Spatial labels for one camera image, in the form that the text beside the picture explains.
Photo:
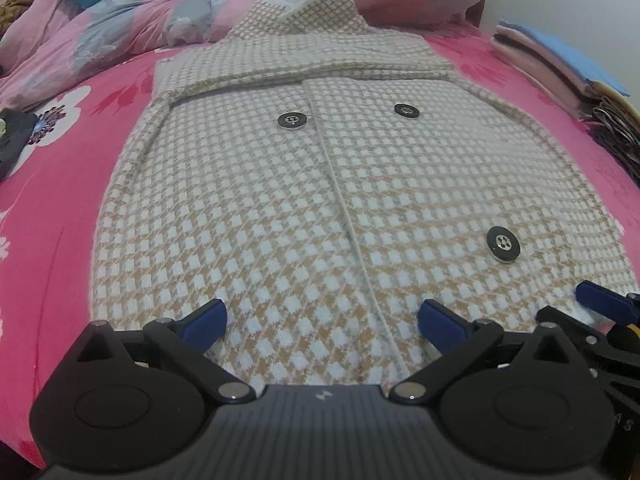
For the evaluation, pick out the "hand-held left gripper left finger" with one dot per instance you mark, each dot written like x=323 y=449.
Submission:
x=207 y=322

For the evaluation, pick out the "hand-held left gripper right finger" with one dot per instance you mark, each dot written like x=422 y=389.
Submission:
x=436 y=325

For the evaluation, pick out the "pink floral duvet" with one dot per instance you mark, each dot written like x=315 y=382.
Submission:
x=225 y=0

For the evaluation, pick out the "pink floral bed sheet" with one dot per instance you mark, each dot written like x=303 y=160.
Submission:
x=50 y=260

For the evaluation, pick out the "beige houndstooth coat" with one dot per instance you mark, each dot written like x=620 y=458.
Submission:
x=300 y=185

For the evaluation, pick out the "blue folded cloth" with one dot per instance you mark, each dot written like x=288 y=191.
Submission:
x=565 y=55

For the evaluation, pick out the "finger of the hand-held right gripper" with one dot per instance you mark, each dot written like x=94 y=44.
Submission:
x=600 y=300
x=580 y=334

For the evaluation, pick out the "dark grey garment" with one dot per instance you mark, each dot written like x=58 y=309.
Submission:
x=15 y=140

